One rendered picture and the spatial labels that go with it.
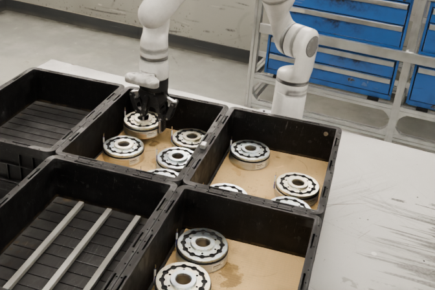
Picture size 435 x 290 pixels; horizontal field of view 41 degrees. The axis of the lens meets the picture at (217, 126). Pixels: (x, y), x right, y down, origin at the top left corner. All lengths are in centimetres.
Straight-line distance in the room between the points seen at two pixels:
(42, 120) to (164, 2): 53
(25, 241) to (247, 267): 45
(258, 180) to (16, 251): 58
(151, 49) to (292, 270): 62
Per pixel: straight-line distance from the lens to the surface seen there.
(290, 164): 152
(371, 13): 314
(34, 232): 127
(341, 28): 319
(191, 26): 445
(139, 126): 154
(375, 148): 195
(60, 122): 167
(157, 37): 143
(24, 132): 163
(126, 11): 469
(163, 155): 145
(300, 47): 157
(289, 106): 164
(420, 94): 325
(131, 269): 102
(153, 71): 145
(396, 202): 170
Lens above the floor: 161
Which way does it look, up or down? 28 degrees down
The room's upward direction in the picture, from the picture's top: 5 degrees clockwise
